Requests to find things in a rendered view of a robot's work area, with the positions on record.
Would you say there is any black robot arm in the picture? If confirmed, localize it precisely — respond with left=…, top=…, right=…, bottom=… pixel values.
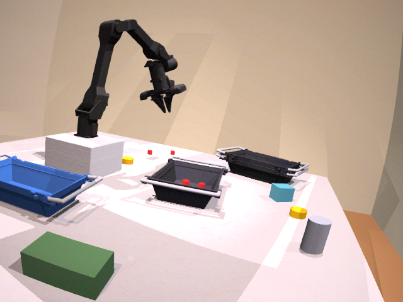
left=74, top=19, right=178, bottom=139

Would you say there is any light blue block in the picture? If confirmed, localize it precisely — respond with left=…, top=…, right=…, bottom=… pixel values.
left=269, top=183, right=295, bottom=203

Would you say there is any green rectangular block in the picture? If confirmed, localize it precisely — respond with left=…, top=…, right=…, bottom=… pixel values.
left=20, top=231, right=114, bottom=301

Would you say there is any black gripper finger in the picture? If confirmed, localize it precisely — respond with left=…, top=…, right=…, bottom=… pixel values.
left=163, top=94, right=174, bottom=113
left=151, top=95, right=166, bottom=113

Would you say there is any grey cylinder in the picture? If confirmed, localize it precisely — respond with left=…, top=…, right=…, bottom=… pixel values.
left=300, top=215, right=332, bottom=255

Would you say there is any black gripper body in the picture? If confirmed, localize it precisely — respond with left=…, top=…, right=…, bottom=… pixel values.
left=140, top=74, right=187, bottom=101

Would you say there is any yellow short cylinder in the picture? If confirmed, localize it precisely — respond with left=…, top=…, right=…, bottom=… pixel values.
left=122, top=156, right=133, bottom=165
left=289, top=206, right=307, bottom=220

